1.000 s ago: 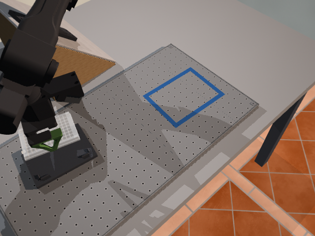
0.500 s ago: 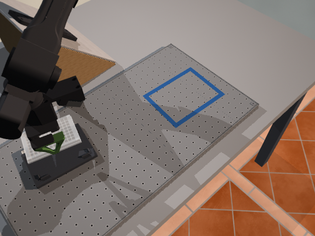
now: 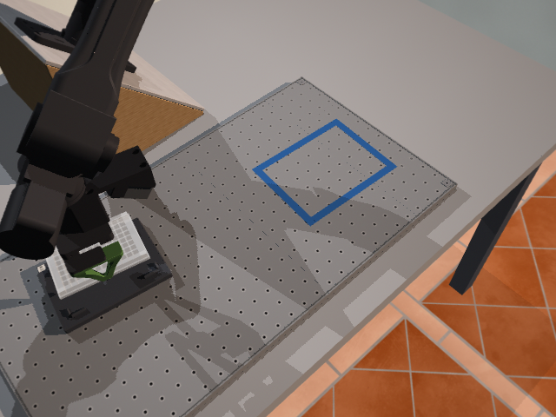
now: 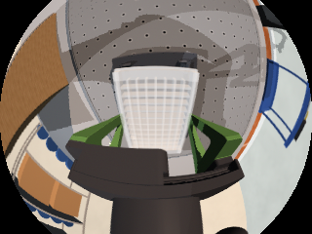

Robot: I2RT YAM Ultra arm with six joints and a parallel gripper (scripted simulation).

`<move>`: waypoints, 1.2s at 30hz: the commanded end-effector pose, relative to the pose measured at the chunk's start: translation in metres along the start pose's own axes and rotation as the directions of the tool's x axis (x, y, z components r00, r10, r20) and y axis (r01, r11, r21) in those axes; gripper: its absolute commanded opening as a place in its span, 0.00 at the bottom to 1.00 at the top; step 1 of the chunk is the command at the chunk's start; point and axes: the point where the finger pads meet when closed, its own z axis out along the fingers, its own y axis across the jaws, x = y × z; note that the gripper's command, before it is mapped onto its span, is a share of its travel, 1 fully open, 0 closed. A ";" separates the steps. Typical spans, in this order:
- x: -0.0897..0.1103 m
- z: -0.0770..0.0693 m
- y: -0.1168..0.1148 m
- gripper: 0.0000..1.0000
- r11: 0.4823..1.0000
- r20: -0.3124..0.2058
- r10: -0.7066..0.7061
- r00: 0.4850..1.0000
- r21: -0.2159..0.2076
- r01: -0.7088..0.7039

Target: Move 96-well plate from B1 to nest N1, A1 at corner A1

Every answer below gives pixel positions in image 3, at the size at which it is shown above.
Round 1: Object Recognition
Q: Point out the white well plate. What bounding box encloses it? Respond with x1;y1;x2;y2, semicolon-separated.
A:
45;211;150;300

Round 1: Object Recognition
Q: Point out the blue tape rectangle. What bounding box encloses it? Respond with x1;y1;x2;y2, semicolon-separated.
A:
252;119;397;226

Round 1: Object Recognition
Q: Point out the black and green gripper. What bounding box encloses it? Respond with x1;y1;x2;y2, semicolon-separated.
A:
56;182;123;281

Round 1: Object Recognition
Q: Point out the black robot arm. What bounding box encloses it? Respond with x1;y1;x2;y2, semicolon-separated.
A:
0;0;156;260

